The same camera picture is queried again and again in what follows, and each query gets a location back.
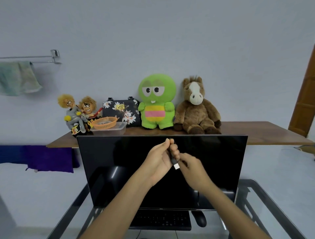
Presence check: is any person's left hand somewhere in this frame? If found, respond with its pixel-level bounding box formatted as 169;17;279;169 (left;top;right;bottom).
138;138;179;187

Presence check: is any person's right hand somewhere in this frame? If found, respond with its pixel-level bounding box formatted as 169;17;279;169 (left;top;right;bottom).
179;153;215;192

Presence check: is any black cable plug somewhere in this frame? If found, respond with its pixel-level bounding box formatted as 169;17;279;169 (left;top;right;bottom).
168;139;180;171

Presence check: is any person's right forearm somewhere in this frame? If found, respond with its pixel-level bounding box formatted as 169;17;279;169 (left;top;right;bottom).
196;181;272;239

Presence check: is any person's left forearm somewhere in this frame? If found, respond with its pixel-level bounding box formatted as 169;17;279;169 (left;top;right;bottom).
80;169;160;239

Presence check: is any green plush monster toy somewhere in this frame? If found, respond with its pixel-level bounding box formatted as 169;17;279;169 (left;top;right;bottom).
137;73;177;130

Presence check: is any brown plush horse toy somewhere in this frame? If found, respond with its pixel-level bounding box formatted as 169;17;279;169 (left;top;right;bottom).
173;76;222;135

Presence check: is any black computer monitor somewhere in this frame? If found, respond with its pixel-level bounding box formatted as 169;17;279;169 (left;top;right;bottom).
77;135;248;211

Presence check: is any clear plastic container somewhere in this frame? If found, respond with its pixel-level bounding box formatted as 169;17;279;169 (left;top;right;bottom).
91;122;128;136

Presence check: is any black floral bag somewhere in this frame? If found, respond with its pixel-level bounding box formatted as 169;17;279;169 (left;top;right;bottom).
102;97;141;128

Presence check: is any black computer mouse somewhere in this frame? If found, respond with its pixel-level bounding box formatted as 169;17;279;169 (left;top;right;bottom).
191;211;207;228

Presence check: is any black keyboard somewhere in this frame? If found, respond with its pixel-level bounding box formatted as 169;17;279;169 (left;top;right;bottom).
129;209;192;231

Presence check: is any orange plastic basket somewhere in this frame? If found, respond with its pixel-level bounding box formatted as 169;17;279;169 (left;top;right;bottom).
90;117;119;130

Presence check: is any wooden shelf board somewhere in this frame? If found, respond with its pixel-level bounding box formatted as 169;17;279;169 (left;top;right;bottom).
46;121;315;148

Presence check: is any brown-haired cartoon doll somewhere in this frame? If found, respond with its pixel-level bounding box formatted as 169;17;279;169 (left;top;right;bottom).
71;96;104;138

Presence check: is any black-framed glass desk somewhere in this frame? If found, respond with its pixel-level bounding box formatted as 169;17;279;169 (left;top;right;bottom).
46;179;308;239

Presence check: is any yellow-haired grey doll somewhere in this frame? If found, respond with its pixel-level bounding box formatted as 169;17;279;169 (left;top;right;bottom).
58;94;86;134

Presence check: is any purple cloth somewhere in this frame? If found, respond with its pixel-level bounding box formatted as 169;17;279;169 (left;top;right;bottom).
0;145;81;174

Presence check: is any brown wooden door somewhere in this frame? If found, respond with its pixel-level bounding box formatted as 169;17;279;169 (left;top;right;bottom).
288;44;315;138

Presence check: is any pale green towel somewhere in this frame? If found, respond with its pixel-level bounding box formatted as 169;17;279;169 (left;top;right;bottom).
0;61;43;97

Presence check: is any chrome towel rail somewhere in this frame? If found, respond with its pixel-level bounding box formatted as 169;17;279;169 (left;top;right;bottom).
0;49;62;65

